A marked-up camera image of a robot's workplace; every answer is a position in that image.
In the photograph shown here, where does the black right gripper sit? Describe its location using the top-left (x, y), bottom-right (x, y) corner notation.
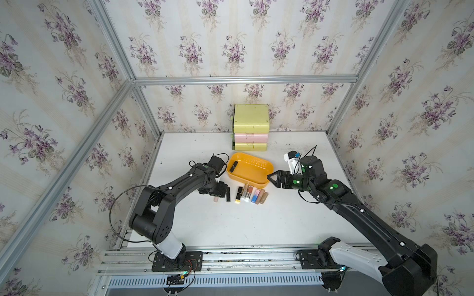
top-left (265, 170), bottom-right (316, 194)

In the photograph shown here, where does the slim black lipstick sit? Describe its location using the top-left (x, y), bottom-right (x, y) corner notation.
top-left (225, 187), bottom-right (231, 203)

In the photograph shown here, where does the brown lipstick tube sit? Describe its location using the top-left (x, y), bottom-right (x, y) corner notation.
top-left (259, 192), bottom-right (269, 204)

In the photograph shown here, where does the black gold square lipstick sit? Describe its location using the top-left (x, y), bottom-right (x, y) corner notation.
top-left (235, 186), bottom-right (243, 204)

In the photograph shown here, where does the black lipstick tube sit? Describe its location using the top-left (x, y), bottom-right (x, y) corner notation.
top-left (229, 161), bottom-right (238, 173)

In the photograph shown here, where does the silver lipstick tube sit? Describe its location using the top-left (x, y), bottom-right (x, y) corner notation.
top-left (241, 184), bottom-right (250, 199)

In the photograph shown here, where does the yellow storage tray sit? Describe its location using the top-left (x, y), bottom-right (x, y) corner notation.
top-left (227, 152), bottom-right (274, 189)

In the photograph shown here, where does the red white lipstick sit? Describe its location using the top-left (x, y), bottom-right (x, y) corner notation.
top-left (244, 186), bottom-right (254, 202)

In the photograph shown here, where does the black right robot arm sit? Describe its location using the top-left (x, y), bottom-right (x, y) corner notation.
top-left (267, 155), bottom-right (441, 296)

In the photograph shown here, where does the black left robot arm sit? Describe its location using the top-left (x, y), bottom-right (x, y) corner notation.
top-left (128, 155), bottom-right (228, 264)

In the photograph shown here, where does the rose gold lipstick tube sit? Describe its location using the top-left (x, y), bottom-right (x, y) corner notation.
top-left (255, 189), bottom-right (265, 205)

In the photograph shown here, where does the blue lipstick tube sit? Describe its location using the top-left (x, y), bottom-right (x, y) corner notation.
top-left (251, 189), bottom-right (260, 204)

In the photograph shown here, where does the green pink drawer box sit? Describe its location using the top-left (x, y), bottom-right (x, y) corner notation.
top-left (233, 104), bottom-right (270, 152)

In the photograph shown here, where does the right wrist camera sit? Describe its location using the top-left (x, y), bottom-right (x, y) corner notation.
top-left (283, 150), bottom-right (301, 175)

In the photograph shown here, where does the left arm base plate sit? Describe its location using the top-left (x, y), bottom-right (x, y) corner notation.
top-left (151, 251), bottom-right (204, 272)

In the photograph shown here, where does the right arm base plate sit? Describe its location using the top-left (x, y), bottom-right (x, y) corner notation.
top-left (295, 249), bottom-right (349, 272)

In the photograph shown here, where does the aluminium rail frame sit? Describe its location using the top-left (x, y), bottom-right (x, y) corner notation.
top-left (86, 243), bottom-right (419, 296)

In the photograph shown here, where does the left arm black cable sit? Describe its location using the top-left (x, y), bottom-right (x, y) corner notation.
top-left (108, 184), bottom-right (153, 244)

